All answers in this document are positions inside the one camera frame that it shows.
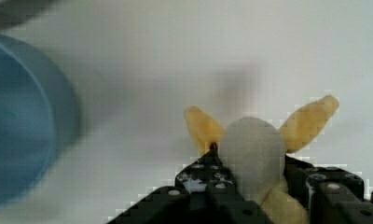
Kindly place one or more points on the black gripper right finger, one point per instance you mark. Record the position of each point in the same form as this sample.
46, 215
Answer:
330, 195

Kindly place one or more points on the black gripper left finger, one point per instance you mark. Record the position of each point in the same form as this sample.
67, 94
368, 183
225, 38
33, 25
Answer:
205, 192

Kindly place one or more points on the yellow plush peeled banana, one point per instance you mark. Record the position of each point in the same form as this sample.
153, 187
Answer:
254, 151

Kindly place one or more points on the blue bowl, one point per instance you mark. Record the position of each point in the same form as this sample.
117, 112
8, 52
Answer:
39, 117

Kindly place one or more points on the grey round plate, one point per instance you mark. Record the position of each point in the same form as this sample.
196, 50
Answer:
16, 12

